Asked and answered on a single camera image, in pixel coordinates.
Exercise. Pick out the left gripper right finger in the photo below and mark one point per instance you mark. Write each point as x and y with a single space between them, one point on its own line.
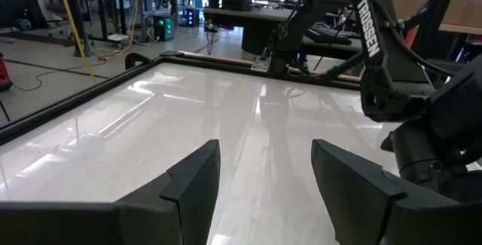
350 199

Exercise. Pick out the metal mounting bracket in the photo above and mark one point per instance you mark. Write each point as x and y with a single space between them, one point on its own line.
261 63

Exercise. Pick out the black floor post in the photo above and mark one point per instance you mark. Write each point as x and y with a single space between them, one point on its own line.
77 19

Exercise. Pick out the computer tower blue lights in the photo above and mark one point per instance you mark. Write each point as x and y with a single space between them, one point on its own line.
191 17

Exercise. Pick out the black-legged workbench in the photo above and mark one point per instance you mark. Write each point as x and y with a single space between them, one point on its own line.
113 7

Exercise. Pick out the black table clamp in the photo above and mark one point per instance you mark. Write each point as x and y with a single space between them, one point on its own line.
132 59

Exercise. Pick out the computer tower green lights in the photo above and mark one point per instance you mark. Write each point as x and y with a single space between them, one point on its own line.
164 28

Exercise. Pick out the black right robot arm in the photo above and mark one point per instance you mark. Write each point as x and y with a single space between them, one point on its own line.
391 68

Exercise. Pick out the black equipment case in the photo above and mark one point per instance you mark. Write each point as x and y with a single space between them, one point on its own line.
236 3

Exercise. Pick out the black rig frame post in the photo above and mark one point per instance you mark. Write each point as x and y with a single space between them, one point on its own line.
437 11

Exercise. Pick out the black desk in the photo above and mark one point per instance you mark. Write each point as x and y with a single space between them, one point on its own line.
260 20

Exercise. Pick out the red floor object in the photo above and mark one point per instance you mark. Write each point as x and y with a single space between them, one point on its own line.
3 72

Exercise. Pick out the cardboard box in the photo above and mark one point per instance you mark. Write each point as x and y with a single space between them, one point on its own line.
457 11

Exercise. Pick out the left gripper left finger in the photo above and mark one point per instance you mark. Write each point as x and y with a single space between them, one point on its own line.
188 199

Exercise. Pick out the black table edge frame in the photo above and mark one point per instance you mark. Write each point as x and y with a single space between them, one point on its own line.
75 98

